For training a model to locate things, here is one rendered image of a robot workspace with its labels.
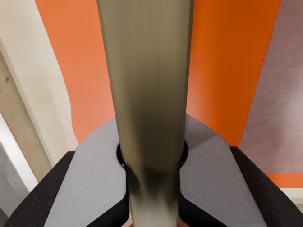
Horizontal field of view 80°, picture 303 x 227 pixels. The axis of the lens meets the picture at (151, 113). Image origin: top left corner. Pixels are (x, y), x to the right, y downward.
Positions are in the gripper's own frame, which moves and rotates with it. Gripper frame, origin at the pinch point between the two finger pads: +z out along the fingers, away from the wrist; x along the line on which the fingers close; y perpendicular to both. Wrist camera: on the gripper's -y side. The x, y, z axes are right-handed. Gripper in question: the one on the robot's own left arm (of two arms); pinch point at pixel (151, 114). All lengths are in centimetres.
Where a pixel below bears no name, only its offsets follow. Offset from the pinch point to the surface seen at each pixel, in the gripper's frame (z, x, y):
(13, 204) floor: 105, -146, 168
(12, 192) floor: 105, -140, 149
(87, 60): 8.4, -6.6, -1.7
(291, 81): 8.5, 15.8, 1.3
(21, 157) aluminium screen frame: 5.0, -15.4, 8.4
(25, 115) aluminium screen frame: 7.9, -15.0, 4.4
